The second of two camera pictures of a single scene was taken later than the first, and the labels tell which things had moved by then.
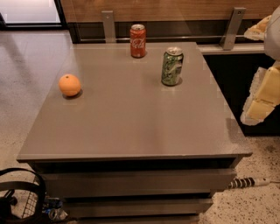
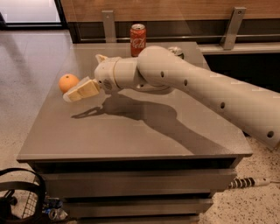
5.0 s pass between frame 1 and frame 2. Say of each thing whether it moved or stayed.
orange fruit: stayed
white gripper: moved
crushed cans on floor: stayed
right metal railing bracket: stayed
